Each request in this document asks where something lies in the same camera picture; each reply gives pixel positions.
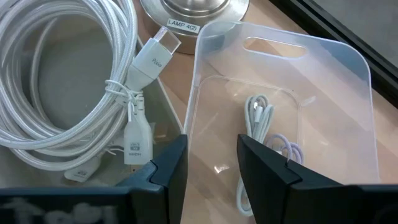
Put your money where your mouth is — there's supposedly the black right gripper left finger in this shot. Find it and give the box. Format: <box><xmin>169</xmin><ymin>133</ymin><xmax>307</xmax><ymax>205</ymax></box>
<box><xmin>0</xmin><ymin>134</ymin><xmax>189</xmax><ymax>224</ymax></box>

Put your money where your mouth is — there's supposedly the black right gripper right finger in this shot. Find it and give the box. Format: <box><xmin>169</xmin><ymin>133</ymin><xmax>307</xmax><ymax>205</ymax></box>
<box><xmin>238</xmin><ymin>134</ymin><xmax>398</xmax><ymax>224</ymax></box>

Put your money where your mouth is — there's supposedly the white HDMI cable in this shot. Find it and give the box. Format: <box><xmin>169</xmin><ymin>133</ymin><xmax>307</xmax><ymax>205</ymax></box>
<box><xmin>0</xmin><ymin>0</ymin><xmax>182</xmax><ymax>172</ymax></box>
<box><xmin>9</xmin><ymin>146</ymin><xmax>125</xmax><ymax>184</ymax></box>

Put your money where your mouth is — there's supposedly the purple USB cable bundle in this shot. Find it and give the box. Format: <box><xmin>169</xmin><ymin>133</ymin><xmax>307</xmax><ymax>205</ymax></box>
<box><xmin>264</xmin><ymin>133</ymin><xmax>305</xmax><ymax>166</ymax></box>

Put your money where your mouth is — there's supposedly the light blue USB cable bundle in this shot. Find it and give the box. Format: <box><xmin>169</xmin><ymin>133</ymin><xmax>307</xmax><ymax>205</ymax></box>
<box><xmin>235</xmin><ymin>176</ymin><xmax>253</xmax><ymax>218</ymax></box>

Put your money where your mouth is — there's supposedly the white USB cable bundle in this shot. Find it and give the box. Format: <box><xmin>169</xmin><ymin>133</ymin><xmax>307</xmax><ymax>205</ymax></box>
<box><xmin>244</xmin><ymin>94</ymin><xmax>276</xmax><ymax>146</ymax></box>

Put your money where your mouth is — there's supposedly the frosted translucent plastic bin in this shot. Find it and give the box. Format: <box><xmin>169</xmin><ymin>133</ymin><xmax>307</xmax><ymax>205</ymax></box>
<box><xmin>182</xmin><ymin>20</ymin><xmax>381</xmax><ymax>224</ymax></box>

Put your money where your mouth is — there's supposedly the grey plastic bin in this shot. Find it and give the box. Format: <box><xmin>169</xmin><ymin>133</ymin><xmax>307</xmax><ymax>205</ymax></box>
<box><xmin>0</xmin><ymin>0</ymin><xmax>184</xmax><ymax>189</ymax></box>

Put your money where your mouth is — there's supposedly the silver lamp with white shade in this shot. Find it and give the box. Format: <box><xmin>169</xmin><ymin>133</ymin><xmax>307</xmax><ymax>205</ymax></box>
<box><xmin>139</xmin><ymin>0</ymin><xmax>251</xmax><ymax>55</ymax></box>

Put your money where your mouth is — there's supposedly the black aluminium table frame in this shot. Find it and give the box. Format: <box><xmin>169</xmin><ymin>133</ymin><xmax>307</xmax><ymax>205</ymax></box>
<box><xmin>269</xmin><ymin>0</ymin><xmax>398</xmax><ymax>108</ymax></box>

